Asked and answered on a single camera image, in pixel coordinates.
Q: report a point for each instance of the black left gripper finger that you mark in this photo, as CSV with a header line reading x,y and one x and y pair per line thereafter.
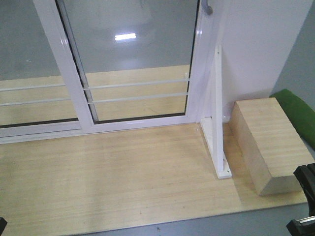
x,y
3,224

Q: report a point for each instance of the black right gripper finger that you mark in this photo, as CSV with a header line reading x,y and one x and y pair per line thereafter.
x,y
305,175
302,227

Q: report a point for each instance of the grey door handle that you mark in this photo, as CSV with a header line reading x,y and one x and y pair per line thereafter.
x,y
206,7

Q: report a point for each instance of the white framed sliding glass door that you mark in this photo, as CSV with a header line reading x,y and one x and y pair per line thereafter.
x,y
62,47

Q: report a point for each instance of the light wooden block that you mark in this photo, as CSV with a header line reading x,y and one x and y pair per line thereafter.
x,y
271,147

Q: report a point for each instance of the light wooden base board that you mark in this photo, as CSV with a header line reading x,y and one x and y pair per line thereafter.
x,y
100,182

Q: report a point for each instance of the white triangular support bracket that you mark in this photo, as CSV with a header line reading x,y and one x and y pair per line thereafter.
x,y
212,123

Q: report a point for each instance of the white fixed door frame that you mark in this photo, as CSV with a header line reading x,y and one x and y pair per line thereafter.
x,y
68,128

